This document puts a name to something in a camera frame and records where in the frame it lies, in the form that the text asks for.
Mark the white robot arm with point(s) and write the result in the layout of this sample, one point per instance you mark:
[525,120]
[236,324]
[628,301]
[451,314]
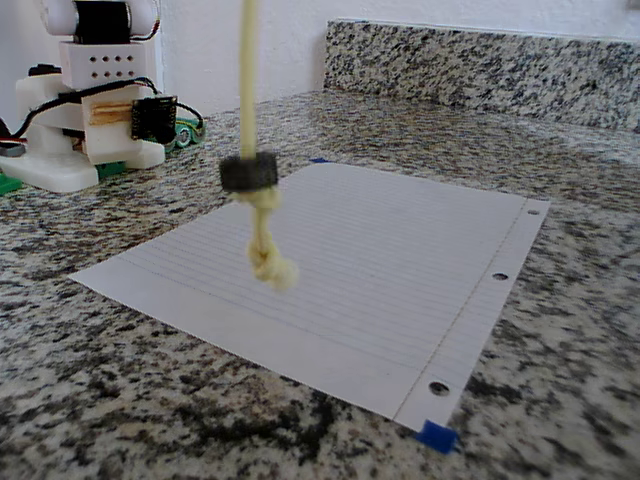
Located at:
[110,50]

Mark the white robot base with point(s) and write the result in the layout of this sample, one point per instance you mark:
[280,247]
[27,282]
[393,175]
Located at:
[55,172]

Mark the lined paper sheet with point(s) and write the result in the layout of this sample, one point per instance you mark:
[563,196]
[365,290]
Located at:
[375,280]

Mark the blue tape piece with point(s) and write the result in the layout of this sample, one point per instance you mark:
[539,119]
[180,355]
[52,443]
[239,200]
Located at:
[320,161]
[437,436]

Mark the green electronic component cluster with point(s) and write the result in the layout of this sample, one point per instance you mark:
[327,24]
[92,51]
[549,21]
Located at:
[182,136]

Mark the black motor controller board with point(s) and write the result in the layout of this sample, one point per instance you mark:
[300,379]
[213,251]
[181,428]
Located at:
[152,117]

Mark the green base clamp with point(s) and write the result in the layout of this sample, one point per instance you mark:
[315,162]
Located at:
[110,169]
[9,185]

